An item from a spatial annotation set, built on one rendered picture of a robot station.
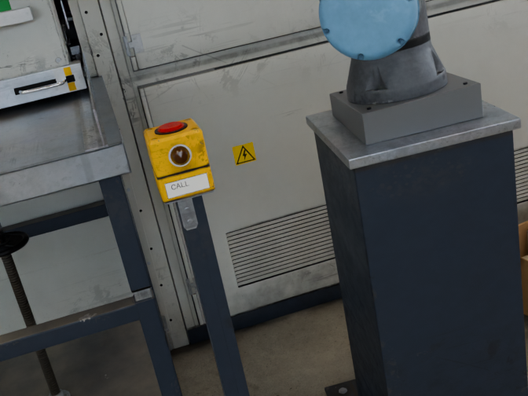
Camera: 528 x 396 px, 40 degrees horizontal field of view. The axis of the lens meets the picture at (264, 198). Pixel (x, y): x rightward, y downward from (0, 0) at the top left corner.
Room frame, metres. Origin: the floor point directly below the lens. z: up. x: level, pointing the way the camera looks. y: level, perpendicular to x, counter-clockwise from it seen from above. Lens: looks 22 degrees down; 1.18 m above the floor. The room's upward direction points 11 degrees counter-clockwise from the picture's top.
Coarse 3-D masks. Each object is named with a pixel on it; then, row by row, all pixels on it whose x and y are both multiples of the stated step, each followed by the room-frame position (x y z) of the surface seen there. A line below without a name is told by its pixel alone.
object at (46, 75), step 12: (36, 72) 1.65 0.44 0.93; (48, 72) 1.65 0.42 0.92; (72, 72) 1.66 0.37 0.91; (0, 84) 1.63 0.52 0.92; (12, 84) 1.63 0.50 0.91; (24, 84) 1.64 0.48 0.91; (36, 84) 1.64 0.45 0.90; (48, 84) 1.65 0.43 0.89; (84, 84) 1.66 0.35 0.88; (0, 96) 1.63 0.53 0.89; (12, 96) 1.63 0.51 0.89; (24, 96) 1.64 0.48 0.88; (36, 96) 1.64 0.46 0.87; (48, 96) 1.65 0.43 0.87; (0, 108) 1.63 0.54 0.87
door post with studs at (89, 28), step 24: (72, 0) 1.88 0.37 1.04; (96, 0) 1.89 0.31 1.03; (96, 24) 1.88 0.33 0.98; (96, 48) 1.88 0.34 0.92; (96, 72) 1.88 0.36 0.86; (120, 96) 1.89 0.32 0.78; (120, 120) 1.88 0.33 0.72; (144, 192) 1.89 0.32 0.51; (144, 216) 1.88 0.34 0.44; (168, 288) 1.88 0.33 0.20; (168, 312) 1.88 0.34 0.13
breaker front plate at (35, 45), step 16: (16, 0) 1.66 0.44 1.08; (32, 0) 1.66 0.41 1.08; (48, 0) 1.67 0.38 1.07; (48, 16) 1.67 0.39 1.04; (0, 32) 1.65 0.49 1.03; (16, 32) 1.65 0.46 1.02; (32, 32) 1.66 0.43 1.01; (48, 32) 1.66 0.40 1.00; (0, 48) 1.64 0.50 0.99; (16, 48) 1.65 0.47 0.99; (32, 48) 1.66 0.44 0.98; (48, 48) 1.66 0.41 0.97; (0, 64) 1.64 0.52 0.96; (16, 64) 1.65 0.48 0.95; (32, 64) 1.65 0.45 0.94; (48, 64) 1.66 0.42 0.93; (64, 64) 1.67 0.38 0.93; (0, 80) 1.64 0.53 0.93
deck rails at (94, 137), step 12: (84, 60) 1.79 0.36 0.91; (84, 96) 1.66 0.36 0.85; (84, 108) 1.52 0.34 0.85; (96, 108) 1.44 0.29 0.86; (84, 120) 1.42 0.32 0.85; (96, 120) 1.21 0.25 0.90; (84, 132) 1.32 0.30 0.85; (96, 132) 1.31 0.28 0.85; (84, 144) 1.24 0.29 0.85; (96, 144) 1.23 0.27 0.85
